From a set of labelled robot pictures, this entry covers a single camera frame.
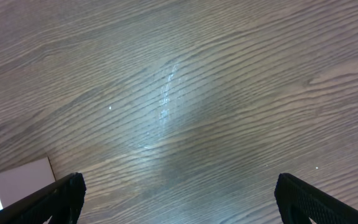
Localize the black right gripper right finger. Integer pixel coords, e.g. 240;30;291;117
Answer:
274;173;358;224

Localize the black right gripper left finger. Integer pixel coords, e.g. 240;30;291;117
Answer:
0;172;86;224

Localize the white cardboard box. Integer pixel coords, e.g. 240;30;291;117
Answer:
0;157;55;210

